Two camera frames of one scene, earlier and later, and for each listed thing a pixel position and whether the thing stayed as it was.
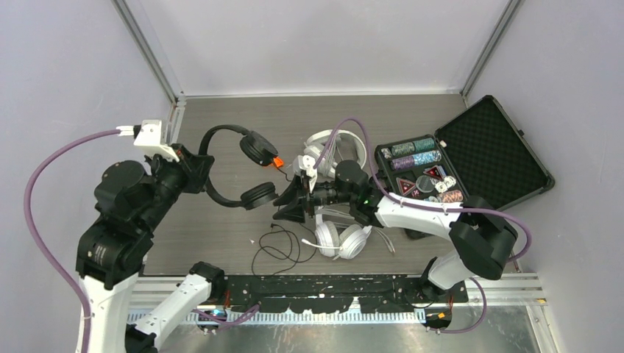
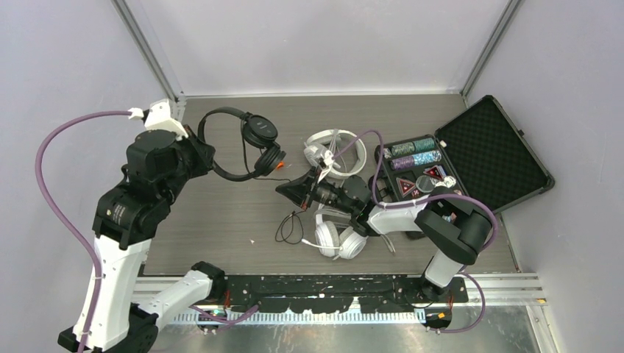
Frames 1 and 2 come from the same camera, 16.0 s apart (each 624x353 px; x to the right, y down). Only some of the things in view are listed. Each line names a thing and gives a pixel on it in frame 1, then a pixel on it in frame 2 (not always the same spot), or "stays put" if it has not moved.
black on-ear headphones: (259, 149) to (261, 132)
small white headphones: (347, 241) stays put
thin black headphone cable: (283, 231) to (249, 162)
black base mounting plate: (338, 293) stays put
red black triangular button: (436, 171) stays put
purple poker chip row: (402, 162) stays put
